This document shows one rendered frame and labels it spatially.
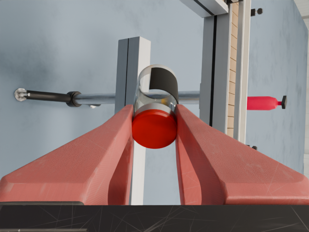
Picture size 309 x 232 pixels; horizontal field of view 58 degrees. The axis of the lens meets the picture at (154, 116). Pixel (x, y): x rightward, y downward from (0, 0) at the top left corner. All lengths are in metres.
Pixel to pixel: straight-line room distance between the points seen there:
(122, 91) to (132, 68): 0.11
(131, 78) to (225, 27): 0.43
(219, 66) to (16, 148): 0.98
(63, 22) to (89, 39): 0.19
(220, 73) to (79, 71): 0.93
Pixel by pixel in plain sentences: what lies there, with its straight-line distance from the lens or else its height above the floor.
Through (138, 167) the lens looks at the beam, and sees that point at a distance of 1.17.
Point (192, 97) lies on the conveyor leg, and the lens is 1.01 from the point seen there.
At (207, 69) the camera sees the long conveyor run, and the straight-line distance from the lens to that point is 0.96.
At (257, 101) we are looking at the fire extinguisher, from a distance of 3.29.
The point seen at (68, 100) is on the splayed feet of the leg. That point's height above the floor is 0.13.
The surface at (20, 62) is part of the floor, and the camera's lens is 1.45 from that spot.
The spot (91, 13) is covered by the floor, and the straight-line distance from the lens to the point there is 1.78.
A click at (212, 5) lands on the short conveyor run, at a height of 0.91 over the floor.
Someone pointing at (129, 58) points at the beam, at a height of 0.50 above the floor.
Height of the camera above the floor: 1.26
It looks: 35 degrees down
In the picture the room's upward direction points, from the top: 92 degrees clockwise
